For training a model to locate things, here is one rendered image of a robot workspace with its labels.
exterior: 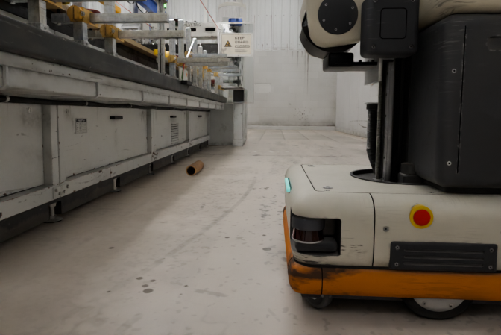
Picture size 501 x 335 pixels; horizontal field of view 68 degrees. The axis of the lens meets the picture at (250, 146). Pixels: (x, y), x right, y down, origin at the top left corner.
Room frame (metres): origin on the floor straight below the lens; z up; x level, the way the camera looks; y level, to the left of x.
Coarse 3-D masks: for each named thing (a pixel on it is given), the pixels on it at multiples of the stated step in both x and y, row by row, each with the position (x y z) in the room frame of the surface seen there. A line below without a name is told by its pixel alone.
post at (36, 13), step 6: (30, 0) 1.12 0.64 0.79; (36, 0) 1.12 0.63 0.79; (30, 6) 1.12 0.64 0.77; (36, 6) 1.12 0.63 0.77; (42, 6) 1.14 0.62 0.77; (30, 12) 1.12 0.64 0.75; (36, 12) 1.12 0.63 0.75; (42, 12) 1.13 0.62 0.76; (30, 18) 1.12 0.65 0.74; (36, 18) 1.12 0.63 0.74; (42, 18) 1.13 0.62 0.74
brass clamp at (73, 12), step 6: (72, 6) 1.34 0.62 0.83; (66, 12) 1.35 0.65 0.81; (72, 12) 1.34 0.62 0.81; (78, 12) 1.34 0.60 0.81; (84, 12) 1.36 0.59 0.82; (90, 12) 1.41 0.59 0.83; (72, 18) 1.34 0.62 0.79; (78, 18) 1.34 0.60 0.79; (84, 18) 1.37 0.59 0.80; (90, 24) 1.41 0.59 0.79; (96, 24) 1.46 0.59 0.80
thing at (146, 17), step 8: (56, 16) 1.41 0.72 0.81; (64, 16) 1.41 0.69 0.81; (96, 16) 1.41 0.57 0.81; (104, 16) 1.41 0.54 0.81; (112, 16) 1.40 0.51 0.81; (120, 16) 1.40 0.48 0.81; (128, 16) 1.40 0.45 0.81; (136, 16) 1.40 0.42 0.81; (144, 16) 1.40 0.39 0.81; (152, 16) 1.40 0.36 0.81; (160, 16) 1.39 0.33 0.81; (168, 16) 1.41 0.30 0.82
